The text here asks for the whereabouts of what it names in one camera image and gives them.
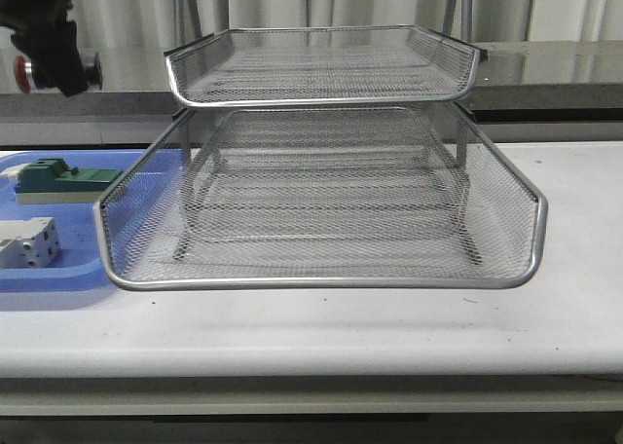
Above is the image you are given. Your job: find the white pleated curtain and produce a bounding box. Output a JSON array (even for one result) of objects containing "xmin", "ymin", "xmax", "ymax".
[{"xmin": 71, "ymin": 0, "xmax": 622, "ymax": 48}]

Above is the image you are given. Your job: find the white circuit breaker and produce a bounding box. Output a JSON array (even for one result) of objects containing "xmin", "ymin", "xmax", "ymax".
[{"xmin": 1, "ymin": 217, "xmax": 60, "ymax": 269}]

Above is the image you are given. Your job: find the grey stone back counter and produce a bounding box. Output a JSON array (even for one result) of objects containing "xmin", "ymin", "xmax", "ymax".
[{"xmin": 1, "ymin": 41, "xmax": 622, "ymax": 150}]

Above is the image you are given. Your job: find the silver mesh tray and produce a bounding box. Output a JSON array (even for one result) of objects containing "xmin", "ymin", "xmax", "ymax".
[
  {"xmin": 185, "ymin": 180, "xmax": 465, "ymax": 242},
  {"xmin": 165, "ymin": 25, "xmax": 488, "ymax": 108},
  {"xmin": 93, "ymin": 103, "xmax": 548, "ymax": 291}
]

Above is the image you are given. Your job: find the blue plastic tray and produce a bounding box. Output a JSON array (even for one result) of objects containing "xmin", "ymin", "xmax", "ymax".
[{"xmin": 0, "ymin": 150, "xmax": 180, "ymax": 294}]

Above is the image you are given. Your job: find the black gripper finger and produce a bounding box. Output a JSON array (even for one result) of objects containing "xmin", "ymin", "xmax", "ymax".
[{"xmin": 1, "ymin": 0, "xmax": 88, "ymax": 96}]

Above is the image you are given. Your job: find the green and beige terminal block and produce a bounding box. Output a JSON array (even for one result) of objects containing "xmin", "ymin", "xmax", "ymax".
[{"xmin": 15, "ymin": 158, "xmax": 123, "ymax": 204}]

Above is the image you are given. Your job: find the red emergency stop push button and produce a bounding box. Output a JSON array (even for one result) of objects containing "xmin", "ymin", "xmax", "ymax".
[{"xmin": 13, "ymin": 52, "xmax": 103, "ymax": 93}]

